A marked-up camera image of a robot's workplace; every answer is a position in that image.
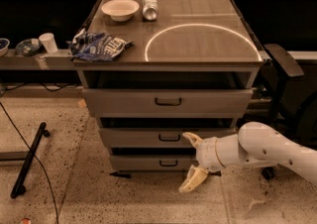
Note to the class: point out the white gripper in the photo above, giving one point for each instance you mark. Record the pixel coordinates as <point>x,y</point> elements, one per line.
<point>207,154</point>

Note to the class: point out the grey bottom drawer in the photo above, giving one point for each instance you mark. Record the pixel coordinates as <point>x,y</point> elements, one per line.
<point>151,163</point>

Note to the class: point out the grey drawer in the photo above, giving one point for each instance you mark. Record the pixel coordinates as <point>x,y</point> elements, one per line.
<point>151,163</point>
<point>167,103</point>
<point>144,138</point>

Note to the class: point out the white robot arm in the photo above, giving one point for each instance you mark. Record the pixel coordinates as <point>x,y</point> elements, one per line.
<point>256,145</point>

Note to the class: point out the grey middle drawer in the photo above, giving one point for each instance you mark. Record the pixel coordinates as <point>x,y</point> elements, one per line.
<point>144,138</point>

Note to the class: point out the grey drawer cabinet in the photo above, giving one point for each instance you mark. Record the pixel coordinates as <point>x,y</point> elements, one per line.
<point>193,44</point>

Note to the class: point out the grey top drawer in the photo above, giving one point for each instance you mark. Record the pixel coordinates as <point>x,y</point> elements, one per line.
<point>167,103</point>

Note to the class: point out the black office chair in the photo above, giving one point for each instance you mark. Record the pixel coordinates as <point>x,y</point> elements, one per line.
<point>292,110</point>

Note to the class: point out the blue chip bag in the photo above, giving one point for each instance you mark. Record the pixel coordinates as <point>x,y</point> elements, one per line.
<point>96,47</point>

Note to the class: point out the silver soda can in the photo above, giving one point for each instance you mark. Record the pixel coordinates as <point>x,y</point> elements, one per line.
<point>150,9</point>

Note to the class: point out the grey side shelf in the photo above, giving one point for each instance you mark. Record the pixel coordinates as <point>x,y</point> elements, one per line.
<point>43,61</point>

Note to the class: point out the white bowl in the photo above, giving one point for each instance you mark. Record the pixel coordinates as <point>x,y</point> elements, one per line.
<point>120,10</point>

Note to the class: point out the black table leg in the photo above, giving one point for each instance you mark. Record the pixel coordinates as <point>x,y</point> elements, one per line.
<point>19,188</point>

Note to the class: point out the white paper cup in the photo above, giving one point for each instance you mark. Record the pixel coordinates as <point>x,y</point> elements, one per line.
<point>48,41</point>

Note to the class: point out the dark blue bowl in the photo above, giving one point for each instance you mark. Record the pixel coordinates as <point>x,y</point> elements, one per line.
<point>29,47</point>

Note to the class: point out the blue rimmed bowl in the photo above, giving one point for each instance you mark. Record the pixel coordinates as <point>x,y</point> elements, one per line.
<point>4,46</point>

